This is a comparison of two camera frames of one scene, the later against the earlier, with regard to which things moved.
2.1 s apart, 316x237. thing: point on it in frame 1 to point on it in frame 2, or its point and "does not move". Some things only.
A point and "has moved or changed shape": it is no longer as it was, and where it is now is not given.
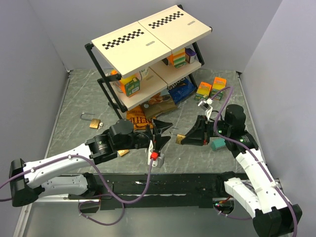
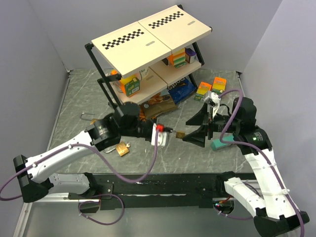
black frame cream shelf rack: [143, 58] does not move
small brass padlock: [178, 137] has moved or changed shape
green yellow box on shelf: [130, 85] does not move
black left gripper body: [140, 140] to [142, 128]
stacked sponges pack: [177, 58] does not move
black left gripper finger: [161, 141] to [168, 129]
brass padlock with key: [94, 123] does not move
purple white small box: [190, 55] does not move
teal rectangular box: [217, 143] does not move
